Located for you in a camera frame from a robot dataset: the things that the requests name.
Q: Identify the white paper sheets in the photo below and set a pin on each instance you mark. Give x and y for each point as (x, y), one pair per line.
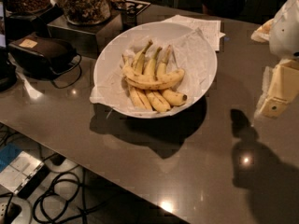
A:
(210, 29)

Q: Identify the dark metal stand box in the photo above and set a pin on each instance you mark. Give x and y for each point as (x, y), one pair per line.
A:
(88, 40)

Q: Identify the white power strip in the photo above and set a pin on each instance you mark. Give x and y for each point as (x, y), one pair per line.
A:
(15, 211)

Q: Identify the white bowl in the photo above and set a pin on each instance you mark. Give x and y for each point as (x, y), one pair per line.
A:
(199, 78)

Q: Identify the glass jar of granola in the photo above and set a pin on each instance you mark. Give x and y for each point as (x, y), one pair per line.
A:
(86, 12)

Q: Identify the silver box on floor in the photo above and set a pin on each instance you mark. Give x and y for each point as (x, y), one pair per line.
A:
(21, 174)

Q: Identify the white paper bowl liner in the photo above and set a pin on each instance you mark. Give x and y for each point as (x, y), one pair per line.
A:
(190, 56)

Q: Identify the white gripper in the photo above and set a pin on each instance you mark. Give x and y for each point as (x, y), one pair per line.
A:
(286, 32)

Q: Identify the middle yellow banana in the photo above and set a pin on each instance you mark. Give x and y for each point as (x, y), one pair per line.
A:
(155, 98)

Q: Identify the right yellow banana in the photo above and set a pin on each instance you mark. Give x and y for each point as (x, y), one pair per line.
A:
(174, 98)

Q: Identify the crosswise yellow banana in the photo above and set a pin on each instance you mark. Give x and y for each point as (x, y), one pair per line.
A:
(150, 82)

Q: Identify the left yellow banana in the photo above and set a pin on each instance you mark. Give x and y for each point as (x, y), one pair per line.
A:
(137, 96)

